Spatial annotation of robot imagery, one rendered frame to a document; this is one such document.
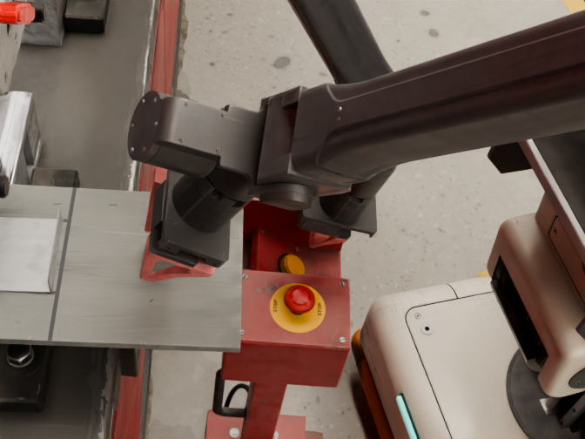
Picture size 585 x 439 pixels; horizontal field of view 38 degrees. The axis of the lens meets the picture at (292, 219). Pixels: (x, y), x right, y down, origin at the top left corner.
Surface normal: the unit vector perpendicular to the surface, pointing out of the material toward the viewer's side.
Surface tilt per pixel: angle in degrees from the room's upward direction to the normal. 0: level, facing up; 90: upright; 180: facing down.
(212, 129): 37
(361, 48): 77
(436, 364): 0
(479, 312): 0
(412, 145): 114
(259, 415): 90
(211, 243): 29
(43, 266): 1
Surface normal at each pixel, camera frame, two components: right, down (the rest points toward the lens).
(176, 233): 0.58, -0.48
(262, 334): 0.11, -0.58
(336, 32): 0.38, 0.67
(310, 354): -0.03, 0.81
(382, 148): -0.18, 0.96
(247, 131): 0.57, -0.06
